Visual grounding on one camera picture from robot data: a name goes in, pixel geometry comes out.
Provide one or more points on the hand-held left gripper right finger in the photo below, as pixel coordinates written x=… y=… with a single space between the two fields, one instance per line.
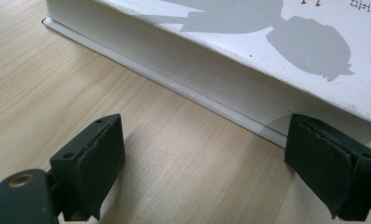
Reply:
x=326 y=165

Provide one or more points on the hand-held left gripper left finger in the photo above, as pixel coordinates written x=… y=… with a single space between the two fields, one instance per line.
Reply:
x=93 y=168

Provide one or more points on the thick white book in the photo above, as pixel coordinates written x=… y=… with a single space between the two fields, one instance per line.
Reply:
x=224 y=59

